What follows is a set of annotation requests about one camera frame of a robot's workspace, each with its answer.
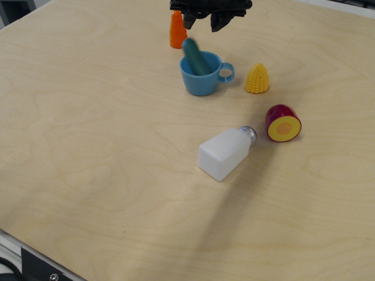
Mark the orange toy carrot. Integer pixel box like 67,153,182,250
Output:
169,11,187,49

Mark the red yellow toy fruit half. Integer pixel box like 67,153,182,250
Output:
265,104,302,142

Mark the white salt shaker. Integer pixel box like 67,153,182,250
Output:
199,126,257,181

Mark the yellow toy corn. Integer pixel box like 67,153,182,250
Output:
244,63,270,94

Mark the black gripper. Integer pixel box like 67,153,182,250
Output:
169,0,253,32

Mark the green toy cucumber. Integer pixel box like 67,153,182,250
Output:
182,38,211,76

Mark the blue plastic cup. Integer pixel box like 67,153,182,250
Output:
179,51,235,97

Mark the black corner bracket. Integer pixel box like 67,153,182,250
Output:
21,246,85,281

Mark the aluminium table frame rail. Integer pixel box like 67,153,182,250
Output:
1,229,22,272

